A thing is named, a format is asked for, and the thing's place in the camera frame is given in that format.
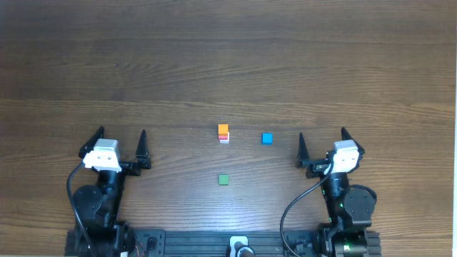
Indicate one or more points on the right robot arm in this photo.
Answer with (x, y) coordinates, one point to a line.
(351, 207)

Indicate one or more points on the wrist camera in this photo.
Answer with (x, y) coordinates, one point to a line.
(103, 155)
(344, 157)

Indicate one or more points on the orange cube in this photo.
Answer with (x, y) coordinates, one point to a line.
(223, 129)

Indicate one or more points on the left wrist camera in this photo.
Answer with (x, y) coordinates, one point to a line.
(103, 155)

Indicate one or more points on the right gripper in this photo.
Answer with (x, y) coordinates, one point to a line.
(316, 167)

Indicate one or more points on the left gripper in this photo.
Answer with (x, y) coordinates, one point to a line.
(130, 167)

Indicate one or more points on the blue cube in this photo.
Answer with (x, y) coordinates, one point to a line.
(267, 138)

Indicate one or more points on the mounting rail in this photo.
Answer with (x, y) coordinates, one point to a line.
(200, 244)

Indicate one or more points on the red cube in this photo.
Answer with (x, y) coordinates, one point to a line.
(224, 137)

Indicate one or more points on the white cube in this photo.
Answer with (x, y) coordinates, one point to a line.
(224, 141)

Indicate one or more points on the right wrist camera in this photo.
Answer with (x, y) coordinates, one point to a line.
(344, 157)

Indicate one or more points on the green cube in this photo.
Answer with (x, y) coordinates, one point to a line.
(223, 179)

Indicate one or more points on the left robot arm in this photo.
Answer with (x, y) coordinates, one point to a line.
(96, 207)

